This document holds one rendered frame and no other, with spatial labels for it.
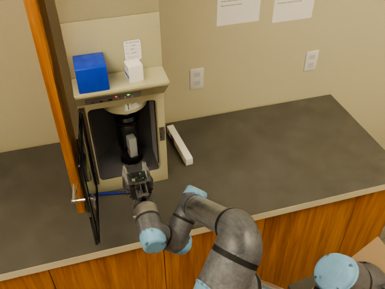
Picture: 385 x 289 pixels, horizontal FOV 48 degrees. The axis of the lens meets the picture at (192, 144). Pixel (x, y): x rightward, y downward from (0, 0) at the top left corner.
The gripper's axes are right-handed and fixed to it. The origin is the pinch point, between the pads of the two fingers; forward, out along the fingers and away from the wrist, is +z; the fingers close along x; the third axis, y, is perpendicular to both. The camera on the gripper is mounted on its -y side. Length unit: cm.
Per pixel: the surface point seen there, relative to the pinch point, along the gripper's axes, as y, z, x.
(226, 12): 19, 66, -56
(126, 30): 40.2, 23.8, -5.1
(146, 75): 25.7, 17.3, -9.8
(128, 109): 7.5, 23.2, -2.5
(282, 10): 16, 66, -84
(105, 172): -24.0, 22.7, 10.1
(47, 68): 36.3, 14.3, 21.5
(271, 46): -2, 65, -81
